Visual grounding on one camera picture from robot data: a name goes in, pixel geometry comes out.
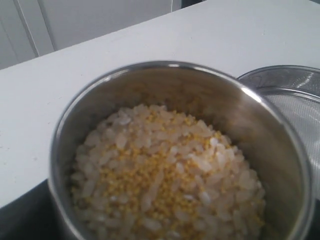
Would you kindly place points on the round stainless steel sieve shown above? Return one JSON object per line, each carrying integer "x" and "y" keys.
{"x": 295, "y": 91}

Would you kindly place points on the rice and millet grain mix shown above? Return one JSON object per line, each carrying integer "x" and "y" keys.
{"x": 146, "y": 173}

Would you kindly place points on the stainless steel cup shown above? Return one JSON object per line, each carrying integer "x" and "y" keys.
{"x": 266, "y": 138}

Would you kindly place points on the white cabinet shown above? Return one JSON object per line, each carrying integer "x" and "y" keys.
{"x": 33, "y": 28}

